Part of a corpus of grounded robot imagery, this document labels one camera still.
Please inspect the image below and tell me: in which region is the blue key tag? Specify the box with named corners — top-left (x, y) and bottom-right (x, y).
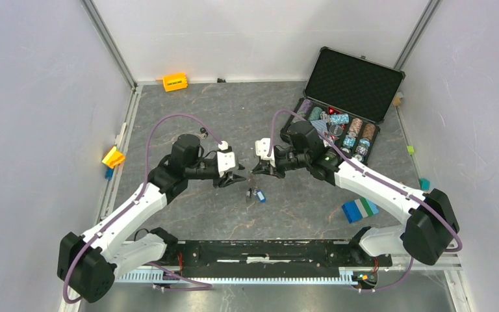
top-left (255, 190), bottom-right (266, 203)

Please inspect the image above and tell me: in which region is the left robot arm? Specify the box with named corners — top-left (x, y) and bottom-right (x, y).
top-left (57, 134), bottom-right (245, 304)

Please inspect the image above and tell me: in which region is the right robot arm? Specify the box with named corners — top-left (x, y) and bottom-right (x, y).
top-left (252, 121), bottom-right (460, 265)

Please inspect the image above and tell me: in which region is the small black key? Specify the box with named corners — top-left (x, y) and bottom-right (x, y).
top-left (199, 127), bottom-right (209, 139)

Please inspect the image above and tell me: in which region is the black poker chip case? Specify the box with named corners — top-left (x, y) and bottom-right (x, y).
top-left (294, 47), bottom-right (405, 164)

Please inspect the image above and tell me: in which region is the blue green brick stack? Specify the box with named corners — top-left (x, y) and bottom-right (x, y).
top-left (341, 198), bottom-right (379, 224)

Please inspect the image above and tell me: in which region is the orange toy block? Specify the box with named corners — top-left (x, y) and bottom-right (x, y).
top-left (162, 73), bottom-right (188, 92)

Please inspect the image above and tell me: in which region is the yellow orange block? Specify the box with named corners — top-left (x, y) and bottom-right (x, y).
top-left (101, 146), bottom-right (125, 169)

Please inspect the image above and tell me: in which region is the small blue block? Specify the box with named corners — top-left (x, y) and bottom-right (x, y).
top-left (105, 168), bottom-right (114, 181)

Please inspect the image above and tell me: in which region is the tan cube by case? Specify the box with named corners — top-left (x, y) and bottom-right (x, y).
top-left (392, 92), bottom-right (404, 107)

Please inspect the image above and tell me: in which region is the teal cube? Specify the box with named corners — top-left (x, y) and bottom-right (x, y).
top-left (418, 177), bottom-right (430, 190)

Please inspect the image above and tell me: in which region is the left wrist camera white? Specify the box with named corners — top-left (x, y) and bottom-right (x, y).
top-left (216, 141), bottom-right (238, 177)

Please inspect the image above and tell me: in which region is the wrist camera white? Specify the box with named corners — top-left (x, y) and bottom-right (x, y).
top-left (216, 141), bottom-right (238, 177)
top-left (254, 138), bottom-right (275, 167)

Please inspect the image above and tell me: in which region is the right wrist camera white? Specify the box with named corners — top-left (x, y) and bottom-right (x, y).
top-left (254, 138), bottom-right (275, 167)

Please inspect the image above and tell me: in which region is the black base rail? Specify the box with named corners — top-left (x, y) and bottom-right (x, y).
top-left (157, 239), bottom-right (392, 278)

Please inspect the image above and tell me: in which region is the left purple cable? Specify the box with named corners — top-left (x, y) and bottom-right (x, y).
top-left (62, 113), bottom-right (229, 304)

